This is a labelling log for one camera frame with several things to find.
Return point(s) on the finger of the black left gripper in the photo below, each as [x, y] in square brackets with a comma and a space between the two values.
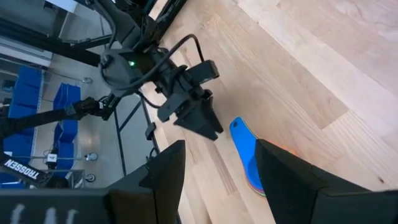
[211, 121]
[192, 121]

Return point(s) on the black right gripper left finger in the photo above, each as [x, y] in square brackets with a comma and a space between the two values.
[124, 205]

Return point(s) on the blue storage bin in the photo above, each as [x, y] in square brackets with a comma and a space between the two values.
[18, 144]
[26, 90]
[66, 96]
[66, 130]

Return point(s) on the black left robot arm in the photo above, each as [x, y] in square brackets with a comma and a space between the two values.
[121, 74]

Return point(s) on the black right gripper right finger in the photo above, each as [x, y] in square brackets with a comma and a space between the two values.
[311, 199]

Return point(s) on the blue measuring cup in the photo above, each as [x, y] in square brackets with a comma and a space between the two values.
[244, 146]

